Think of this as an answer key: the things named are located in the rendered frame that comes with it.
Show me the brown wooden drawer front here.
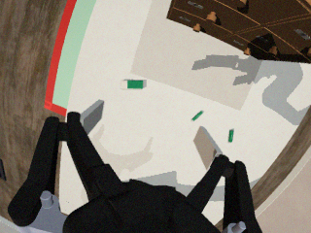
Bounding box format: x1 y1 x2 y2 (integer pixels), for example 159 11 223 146
174 0 259 32
222 0 311 24
238 27 311 62
220 34 279 60
267 17 311 59
169 8 232 38

